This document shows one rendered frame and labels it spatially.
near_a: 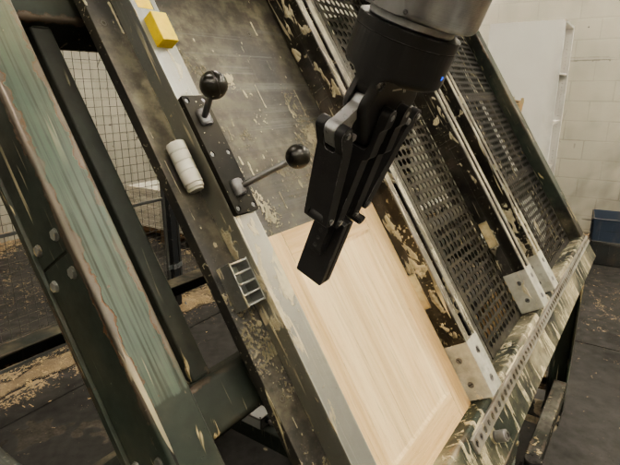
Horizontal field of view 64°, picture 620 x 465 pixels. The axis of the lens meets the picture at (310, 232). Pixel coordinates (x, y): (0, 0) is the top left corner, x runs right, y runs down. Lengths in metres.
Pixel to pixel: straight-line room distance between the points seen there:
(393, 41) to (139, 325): 0.41
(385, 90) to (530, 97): 4.32
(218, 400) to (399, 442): 0.35
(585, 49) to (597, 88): 0.41
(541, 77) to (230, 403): 4.20
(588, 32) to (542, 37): 1.42
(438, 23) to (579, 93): 5.70
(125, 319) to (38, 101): 0.27
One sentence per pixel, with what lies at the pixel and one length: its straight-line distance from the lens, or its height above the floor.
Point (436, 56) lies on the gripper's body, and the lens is 0.36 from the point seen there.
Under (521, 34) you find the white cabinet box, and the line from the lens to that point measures 4.71.
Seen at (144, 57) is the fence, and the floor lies 1.58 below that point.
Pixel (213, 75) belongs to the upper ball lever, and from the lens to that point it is 0.69.
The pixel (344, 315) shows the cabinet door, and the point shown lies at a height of 1.15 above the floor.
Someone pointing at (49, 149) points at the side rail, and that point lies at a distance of 0.64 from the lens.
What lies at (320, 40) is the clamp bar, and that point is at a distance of 1.16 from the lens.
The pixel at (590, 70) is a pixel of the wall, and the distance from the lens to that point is 6.03.
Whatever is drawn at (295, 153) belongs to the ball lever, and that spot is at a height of 1.44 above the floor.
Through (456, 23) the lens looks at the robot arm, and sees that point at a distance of 0.35.
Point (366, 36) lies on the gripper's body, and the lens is 0.36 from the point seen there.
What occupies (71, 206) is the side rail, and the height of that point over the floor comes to 1.41.
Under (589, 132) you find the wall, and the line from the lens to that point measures 6.04.
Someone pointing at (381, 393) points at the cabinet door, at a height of 1.02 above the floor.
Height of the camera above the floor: 1.54
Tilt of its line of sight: 16 degrees down
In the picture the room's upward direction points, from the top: straight up
